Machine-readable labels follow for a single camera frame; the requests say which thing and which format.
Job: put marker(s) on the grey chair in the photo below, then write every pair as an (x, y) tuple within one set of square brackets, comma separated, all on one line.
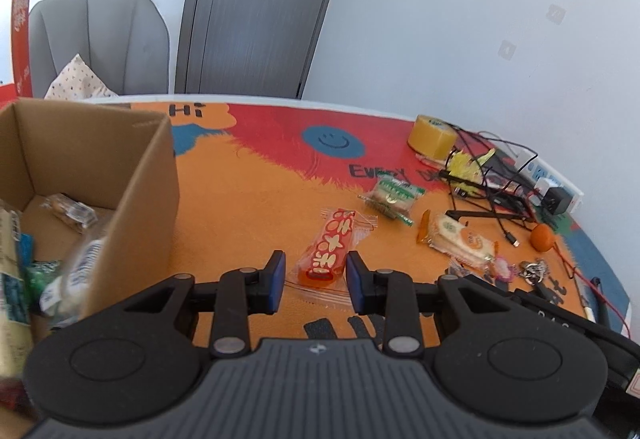
[(115, 34)]

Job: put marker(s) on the green cracker packet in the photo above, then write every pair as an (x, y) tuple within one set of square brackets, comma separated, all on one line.
[(395, 196)]

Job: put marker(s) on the white wall plate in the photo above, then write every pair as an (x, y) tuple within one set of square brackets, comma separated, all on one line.
[(508, 49)]

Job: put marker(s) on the dotted cushion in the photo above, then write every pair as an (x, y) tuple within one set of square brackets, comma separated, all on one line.
[(75, 79)]

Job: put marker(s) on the black charger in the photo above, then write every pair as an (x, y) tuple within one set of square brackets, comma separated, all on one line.
[(556, 200)]

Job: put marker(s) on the cardboard box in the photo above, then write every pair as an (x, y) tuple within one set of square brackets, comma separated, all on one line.
[(135, 179)]

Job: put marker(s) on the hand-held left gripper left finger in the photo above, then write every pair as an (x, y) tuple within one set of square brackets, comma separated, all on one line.
[(278, 281)]

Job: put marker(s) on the small clear snack packet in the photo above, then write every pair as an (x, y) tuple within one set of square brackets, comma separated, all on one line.
[(67, 211)]

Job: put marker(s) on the yellow wrapper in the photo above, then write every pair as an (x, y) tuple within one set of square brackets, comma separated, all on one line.
[(465, 166)]

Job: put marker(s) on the dark green snack packet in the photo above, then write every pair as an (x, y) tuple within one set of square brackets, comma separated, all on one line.
[(44, 270)]

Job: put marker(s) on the orange cracker packet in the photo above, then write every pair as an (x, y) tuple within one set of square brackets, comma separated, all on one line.
[(460, 236)]

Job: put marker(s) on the white power strip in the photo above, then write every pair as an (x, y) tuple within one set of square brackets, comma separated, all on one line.
[(550, 174)]

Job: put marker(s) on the bunch of keys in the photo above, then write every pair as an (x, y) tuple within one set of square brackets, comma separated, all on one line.
[(537, 271)]

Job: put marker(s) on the red snack packet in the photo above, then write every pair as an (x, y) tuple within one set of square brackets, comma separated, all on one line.
[(330, 246)]

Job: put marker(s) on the mandarin orange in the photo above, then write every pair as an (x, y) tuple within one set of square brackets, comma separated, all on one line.
[(542, 238)]

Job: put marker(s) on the yellow tape roll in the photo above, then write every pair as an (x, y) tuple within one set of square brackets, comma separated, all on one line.
[(430, 136)]

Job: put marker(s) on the grey door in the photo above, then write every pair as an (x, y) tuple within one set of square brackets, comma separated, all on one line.
[(265, 9)]

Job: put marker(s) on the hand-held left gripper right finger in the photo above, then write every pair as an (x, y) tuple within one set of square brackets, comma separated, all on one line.
[(356, 283)]

